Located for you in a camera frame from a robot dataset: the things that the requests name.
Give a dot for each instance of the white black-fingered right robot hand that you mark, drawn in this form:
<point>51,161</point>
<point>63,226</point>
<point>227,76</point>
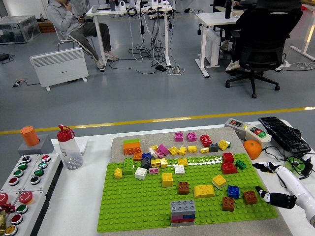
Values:
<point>300,194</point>

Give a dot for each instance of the green studded baseplate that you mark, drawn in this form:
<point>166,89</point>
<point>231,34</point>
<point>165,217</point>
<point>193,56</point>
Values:
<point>137,196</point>

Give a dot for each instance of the wide red brick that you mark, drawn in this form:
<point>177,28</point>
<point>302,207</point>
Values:
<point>229,168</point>

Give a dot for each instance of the yellow and white brick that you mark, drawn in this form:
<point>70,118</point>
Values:
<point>219,181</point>

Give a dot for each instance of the dark green white brick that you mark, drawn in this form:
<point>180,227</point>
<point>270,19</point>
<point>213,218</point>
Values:
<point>229,145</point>

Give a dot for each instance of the yellow curved brick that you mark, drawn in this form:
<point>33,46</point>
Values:
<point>203,191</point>

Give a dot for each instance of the small yellow brick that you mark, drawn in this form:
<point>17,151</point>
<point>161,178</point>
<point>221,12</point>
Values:
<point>154,147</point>
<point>205,150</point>
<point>118,173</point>

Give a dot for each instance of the blue flat brick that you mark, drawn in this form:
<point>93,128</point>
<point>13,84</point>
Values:
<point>189,216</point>

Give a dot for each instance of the grey studded brick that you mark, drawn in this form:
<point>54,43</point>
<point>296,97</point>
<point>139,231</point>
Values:
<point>183,206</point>

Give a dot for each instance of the red flat brick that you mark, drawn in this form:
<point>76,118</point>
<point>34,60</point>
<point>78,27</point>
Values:
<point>183,220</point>

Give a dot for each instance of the grey flat brick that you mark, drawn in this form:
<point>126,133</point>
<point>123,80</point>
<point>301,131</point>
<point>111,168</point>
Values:
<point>183,224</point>

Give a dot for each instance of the magenta flat brick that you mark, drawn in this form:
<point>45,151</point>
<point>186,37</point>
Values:
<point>177,217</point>

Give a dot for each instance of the tall yellow brick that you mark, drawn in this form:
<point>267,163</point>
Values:
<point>167,180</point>

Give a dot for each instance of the magenta sloped brick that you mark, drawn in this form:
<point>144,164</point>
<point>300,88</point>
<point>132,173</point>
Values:
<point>163,148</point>

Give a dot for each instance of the light pink brick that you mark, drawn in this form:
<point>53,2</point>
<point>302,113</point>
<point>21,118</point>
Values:
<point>159,154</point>

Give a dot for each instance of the small pink flat brick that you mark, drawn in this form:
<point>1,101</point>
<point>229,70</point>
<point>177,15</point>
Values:
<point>153,171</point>

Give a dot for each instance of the narrow white brick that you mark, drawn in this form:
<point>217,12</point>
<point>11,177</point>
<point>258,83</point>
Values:
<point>152,153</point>

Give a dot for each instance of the dark grey sloped brick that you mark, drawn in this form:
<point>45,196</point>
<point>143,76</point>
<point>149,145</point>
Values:
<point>146,163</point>

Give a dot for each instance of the small blue brick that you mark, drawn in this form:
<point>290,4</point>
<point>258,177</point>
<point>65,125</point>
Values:
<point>146,156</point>

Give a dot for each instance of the small orange brick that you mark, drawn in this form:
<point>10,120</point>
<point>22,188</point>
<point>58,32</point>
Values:
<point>137,156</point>

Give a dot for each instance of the tall lime green brick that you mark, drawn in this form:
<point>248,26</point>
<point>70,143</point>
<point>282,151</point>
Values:
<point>128,166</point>

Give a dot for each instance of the large orange brick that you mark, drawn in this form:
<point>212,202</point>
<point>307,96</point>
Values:
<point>132,148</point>

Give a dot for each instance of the lime green flat brick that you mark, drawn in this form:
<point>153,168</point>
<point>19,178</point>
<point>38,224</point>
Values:
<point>131,141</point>

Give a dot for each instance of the black power plug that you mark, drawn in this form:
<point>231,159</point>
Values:
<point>307,167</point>

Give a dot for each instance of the black plastic-wrapped device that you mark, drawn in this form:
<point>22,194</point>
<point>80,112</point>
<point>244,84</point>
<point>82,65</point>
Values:
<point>283,134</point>

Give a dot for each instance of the orange fruit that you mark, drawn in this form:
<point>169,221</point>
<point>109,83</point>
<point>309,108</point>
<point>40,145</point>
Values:
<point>252,149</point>

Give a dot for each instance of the grey station red green buttons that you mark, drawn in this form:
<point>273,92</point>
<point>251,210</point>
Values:
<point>249,129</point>

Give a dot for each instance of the grey station red black buttons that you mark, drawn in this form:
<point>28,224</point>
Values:
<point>230,124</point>

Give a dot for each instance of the white power strip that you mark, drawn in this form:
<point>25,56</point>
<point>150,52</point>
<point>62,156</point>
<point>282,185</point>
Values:
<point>285,64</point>

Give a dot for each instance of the white desk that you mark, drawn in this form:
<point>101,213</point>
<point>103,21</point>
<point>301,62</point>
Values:
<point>309,37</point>
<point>216,18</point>
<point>103,12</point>

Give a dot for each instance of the black office chair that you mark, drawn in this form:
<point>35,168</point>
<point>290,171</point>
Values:
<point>270,37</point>

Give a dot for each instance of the white ribbed panel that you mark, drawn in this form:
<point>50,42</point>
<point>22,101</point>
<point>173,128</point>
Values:
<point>211,49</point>

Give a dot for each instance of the white floor adapter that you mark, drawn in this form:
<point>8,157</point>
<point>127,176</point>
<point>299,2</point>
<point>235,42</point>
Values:
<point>176,70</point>

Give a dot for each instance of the person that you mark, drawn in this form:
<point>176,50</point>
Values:
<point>242,24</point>
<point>61,19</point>

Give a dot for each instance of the black floor adapter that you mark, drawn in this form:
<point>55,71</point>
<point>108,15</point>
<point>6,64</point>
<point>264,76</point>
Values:
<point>161,68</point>

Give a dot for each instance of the black bottle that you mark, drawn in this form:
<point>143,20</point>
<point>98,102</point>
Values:
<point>228,9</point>

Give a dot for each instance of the clear bottle red cap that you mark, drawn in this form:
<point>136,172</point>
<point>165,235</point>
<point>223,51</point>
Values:
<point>70,152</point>

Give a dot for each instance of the white box with green buttons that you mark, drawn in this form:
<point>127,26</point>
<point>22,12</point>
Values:
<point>48,173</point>
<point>25,175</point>

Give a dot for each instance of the grey block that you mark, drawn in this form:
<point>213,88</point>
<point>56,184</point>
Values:
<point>45,146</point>

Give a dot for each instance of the white box with mushroom button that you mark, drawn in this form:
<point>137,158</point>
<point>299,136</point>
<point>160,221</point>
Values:
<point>13,195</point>
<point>34,209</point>

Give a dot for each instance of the dark cylinder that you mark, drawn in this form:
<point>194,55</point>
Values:
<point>112,5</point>

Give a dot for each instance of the white panel heater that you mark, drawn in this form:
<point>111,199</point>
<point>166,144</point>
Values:
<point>59,66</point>

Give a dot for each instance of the orange cylinder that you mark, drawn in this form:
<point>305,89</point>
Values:
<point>29,136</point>

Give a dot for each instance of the white chair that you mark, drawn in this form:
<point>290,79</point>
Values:
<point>58,37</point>

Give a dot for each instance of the brass fitting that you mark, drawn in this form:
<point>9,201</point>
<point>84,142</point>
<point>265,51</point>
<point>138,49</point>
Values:
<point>2,221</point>

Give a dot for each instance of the floor socket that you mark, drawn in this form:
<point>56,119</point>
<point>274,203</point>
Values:
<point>18,83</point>

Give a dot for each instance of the wooden crate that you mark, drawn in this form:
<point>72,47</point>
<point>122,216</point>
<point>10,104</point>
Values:
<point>46,27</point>

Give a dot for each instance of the white switch plate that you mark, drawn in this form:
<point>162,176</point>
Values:
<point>83,145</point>

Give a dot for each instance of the white round camera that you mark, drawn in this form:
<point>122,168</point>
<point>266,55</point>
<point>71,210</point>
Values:
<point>122,6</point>

